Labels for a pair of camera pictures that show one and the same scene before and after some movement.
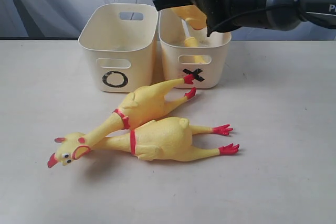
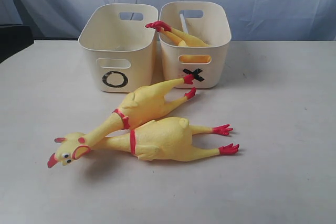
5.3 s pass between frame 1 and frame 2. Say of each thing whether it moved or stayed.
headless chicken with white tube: moved
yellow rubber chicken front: stayed
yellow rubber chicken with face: stayed
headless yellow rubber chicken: moved
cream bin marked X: stayed
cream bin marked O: stayed
